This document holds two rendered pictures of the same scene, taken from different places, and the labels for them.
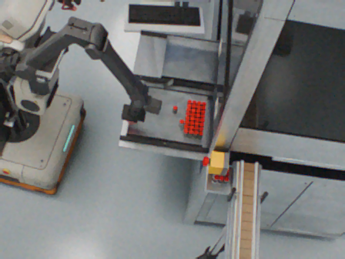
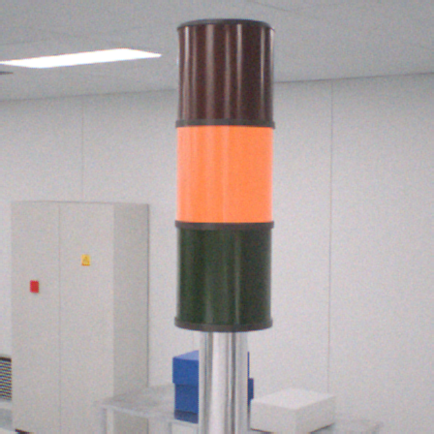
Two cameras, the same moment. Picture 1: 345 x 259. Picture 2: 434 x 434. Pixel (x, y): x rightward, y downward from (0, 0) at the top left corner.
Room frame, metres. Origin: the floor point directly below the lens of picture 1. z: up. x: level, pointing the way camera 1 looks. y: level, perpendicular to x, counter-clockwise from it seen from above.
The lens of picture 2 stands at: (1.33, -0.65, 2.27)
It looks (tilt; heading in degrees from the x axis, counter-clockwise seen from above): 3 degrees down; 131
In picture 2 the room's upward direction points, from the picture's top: straight up
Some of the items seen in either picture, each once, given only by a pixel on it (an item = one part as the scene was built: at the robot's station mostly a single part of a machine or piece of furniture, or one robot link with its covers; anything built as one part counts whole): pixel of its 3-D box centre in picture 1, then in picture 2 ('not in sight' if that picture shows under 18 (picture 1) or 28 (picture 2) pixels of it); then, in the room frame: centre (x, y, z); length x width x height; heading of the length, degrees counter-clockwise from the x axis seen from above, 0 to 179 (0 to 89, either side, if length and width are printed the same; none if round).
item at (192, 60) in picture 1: (198, 62); not in sight; (1.45, -0.07, 0.90); 0.34 x 0.26 x 0.04; 93
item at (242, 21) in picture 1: (245, 18); not in sight; (1.20, -0.19, 1.51); 0.43 x 0.01 x 0.59; 3
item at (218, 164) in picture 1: (217, 163); not in sight; (0.87, -0.22, 1.00); 0.08 x 0.07 x 0.07; 93
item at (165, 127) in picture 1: (168, 116); not in sight; (1.11, 0.02, 0.90); 0.34 x 0.26 x 0.04; 92
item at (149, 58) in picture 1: (179, 90); not in sight; (1.28, -0.01, 0.87); 0.70 x 0.48 x 0.02; 3
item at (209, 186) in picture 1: (221, 179); not in sight; (0.86, -0.26, 0.87); 0.14 x 0.13 x 0.02; 93
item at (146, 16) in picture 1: (164, 14); not in sight; (1.80, 0.15, 0.82); 0.40 x 0.14 x 0.02; 101
